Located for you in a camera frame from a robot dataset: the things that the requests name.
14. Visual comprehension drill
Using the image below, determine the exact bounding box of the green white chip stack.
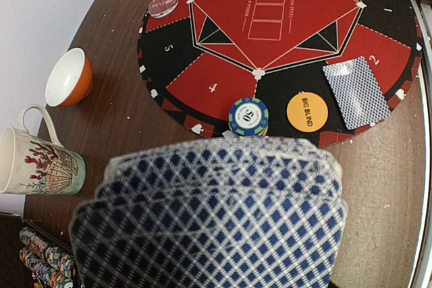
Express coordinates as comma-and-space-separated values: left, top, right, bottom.
228, 97, 269, 136

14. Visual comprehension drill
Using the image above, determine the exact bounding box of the blue playing card deck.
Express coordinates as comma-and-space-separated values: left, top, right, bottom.
70, 137, 348, 287

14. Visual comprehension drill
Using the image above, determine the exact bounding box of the dealt blue cards pile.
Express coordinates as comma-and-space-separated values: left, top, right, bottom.
322, 56, 391, 130

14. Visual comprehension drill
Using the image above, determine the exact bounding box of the orange big blind button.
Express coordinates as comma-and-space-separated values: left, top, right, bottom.
286, 92, 329, 133

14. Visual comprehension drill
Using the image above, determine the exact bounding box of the round red black poker mat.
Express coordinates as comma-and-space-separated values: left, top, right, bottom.
137, 0, 421, 148

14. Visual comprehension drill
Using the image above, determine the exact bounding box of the clear red dealer button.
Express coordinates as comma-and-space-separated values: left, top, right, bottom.
147, 0, 178, 19

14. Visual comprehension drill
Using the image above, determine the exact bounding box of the orange white small bowl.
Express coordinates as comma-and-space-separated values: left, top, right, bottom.
45, 47, 93, 107

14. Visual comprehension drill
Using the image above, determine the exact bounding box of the tall ceramic seashell mug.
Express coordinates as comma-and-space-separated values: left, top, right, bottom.
1, 105, 86, 196

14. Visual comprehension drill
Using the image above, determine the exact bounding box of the chip row rightmost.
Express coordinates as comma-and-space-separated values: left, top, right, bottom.
19, 227, 76, 278

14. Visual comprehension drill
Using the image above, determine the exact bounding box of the chip row with 20 chip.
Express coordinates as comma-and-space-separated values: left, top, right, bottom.
19, 248, 74, 288

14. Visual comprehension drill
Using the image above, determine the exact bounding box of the black poker chip case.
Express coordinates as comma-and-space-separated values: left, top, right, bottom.
0, 212, 82, 288

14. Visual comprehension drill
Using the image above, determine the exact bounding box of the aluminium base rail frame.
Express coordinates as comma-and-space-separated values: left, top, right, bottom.
387, 0, 432, 288

